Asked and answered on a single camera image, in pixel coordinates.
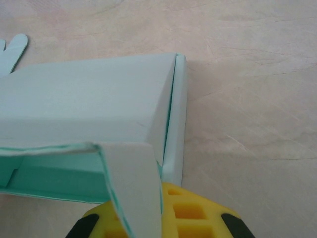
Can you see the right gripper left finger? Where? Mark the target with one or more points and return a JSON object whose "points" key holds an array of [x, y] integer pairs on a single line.
{"points": [[104, 223]]}

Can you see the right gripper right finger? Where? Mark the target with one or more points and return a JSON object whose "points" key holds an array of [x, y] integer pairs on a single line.
{"points": [[193, 215]]}

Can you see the light blue paper box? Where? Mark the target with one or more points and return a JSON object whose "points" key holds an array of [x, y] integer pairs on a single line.
{"points": [[86, 99]]}

